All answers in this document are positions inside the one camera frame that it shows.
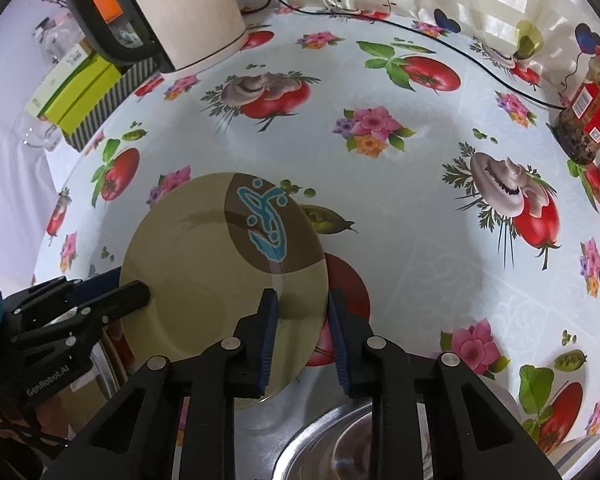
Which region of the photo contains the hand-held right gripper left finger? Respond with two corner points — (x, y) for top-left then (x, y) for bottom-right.
(40, 287), (281, 480)

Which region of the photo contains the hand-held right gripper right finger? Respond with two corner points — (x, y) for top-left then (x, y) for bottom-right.
(328, 288), (563, 480)

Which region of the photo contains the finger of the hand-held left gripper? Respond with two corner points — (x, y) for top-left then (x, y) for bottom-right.
(10, 281), (151, 382)
(12, 267), (123, 307)

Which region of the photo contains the beige plate with blue design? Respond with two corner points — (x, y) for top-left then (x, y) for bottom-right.
(119, 172), (329, 411)

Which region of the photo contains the stainless steel bowl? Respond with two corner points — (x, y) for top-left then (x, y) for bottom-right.
(260, 394), (446, 480)

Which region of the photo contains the floral vegetable-print tablecloth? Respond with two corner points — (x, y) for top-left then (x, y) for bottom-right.
(30, 7), (600, 466)

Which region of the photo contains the black and white striped box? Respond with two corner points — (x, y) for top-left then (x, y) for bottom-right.
(62, 57), (163, 153)

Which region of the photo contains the lime green box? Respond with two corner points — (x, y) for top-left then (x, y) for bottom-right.
(55, 67), (127, 136)

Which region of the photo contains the white and green box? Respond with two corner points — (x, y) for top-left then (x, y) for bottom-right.
(27, 42), (123, 123)

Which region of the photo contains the clear glass jar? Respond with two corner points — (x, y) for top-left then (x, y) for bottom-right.
(30, 15), (86, 66)

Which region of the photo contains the cream electric kettle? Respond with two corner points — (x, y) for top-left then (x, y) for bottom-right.
(65, 0), (248, 75)

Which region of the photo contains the glass jar with red label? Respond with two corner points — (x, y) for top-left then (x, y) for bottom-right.
(554, 45), (600, 166)

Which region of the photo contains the black power cable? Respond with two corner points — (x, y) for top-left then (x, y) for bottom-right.
(237, 0), (568, 111)

